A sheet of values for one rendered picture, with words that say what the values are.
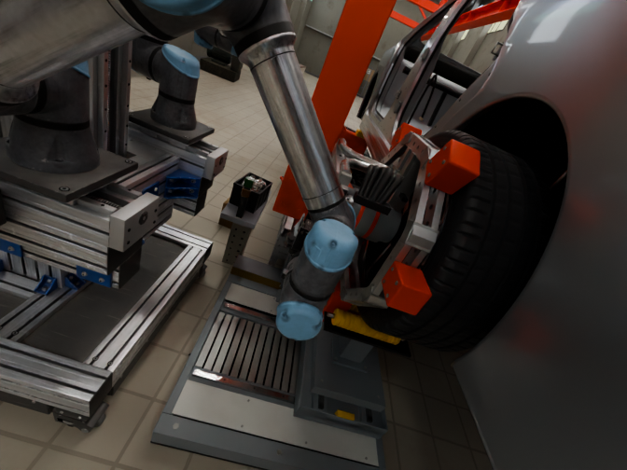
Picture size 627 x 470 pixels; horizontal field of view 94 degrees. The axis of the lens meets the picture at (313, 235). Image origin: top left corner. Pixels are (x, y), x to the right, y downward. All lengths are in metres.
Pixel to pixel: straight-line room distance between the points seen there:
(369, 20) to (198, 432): 1.51
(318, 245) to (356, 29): 0.98
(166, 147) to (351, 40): 0.77
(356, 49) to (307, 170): 0.83
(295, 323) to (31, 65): 0.49
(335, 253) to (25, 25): 0.46
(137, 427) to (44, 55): 1.09
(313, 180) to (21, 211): 0.65
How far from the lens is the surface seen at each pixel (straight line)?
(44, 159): 0.79
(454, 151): 0.70
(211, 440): 1.21
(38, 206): 0.86
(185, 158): 1.19
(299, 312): 0.45
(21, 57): 0.56
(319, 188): 0.50
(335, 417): 1.28
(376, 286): 0.76
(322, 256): 0.41
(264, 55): 0.50
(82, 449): 1.29
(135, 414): 1.32
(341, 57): 1.27
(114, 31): 0.48
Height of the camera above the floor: 1.20
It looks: 30 degrees down
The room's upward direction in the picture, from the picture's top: 25 degrees clockwise
